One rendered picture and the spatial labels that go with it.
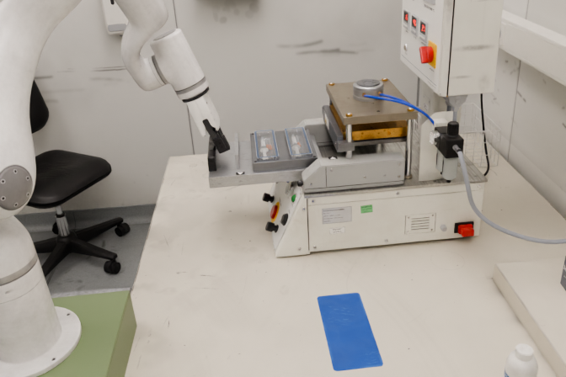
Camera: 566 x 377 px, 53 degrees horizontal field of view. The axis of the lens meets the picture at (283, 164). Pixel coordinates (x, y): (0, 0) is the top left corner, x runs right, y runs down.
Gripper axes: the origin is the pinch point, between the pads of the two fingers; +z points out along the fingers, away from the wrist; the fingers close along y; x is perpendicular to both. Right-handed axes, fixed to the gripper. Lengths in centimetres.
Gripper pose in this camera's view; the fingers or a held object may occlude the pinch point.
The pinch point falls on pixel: (221, 144)
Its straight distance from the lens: 149.3
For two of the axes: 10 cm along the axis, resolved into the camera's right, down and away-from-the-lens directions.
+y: 0.9, 4.2, -9.0
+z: 3.9, 8.2, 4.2
